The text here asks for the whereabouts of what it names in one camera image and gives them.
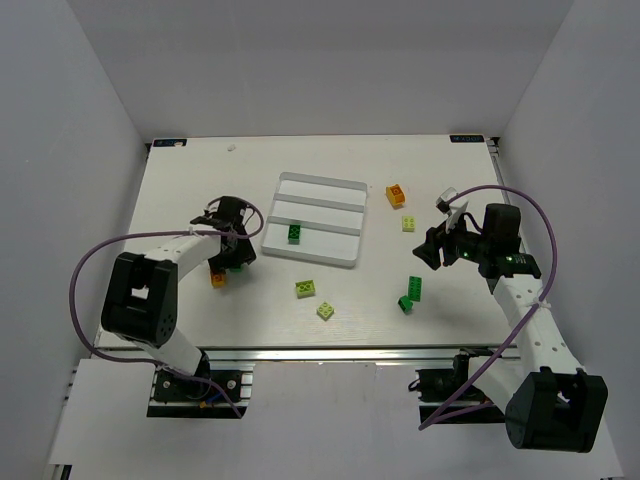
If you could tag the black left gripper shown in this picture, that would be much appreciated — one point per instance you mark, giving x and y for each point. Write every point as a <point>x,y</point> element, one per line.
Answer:
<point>232,259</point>

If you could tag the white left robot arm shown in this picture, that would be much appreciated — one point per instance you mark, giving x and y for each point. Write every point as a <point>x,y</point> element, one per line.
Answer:
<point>141,304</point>

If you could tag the blue label sticker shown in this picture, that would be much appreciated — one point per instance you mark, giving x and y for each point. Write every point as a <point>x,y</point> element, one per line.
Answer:
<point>466,138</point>
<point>169,143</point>

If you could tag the yellow orange long lego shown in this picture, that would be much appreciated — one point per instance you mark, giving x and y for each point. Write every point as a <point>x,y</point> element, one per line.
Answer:
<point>218,279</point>

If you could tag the dark green small lego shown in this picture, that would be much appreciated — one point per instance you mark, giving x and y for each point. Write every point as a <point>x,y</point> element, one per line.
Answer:
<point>405,304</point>

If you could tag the dark green lego brick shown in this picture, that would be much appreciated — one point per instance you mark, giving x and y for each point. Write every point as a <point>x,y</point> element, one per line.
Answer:
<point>294,234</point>

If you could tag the orange tall lego brick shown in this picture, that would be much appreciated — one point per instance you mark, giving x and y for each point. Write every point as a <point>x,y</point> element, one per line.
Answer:
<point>395,195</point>

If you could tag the blue label sticker right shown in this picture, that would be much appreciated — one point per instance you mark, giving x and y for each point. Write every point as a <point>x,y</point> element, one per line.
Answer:
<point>466,138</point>

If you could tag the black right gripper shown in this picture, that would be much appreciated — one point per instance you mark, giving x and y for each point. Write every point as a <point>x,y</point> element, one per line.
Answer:
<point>441,248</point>

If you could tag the dark green long lego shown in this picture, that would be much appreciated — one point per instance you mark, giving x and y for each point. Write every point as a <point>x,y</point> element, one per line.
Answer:
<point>414,290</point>

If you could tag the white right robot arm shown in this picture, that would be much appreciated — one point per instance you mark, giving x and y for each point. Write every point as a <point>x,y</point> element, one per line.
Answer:
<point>551,403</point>

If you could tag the aluminium table rail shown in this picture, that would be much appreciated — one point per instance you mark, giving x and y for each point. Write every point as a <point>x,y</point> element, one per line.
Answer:
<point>333,354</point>

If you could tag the pale green square lego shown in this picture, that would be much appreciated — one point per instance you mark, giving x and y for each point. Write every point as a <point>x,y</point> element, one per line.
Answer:
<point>408,224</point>

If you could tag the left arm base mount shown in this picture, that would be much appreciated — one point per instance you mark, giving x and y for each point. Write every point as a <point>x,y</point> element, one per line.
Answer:
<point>172,397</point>

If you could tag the lime green lego brick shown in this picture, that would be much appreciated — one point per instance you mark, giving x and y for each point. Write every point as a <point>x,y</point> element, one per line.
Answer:
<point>305,289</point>

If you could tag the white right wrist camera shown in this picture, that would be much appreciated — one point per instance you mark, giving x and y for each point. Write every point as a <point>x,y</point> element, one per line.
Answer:
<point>453,205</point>

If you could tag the blue label sticker left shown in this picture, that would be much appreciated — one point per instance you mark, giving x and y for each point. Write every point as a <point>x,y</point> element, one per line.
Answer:
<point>169,143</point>

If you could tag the white divided sorting tray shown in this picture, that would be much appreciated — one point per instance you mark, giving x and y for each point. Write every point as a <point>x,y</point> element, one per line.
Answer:
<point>331,214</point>

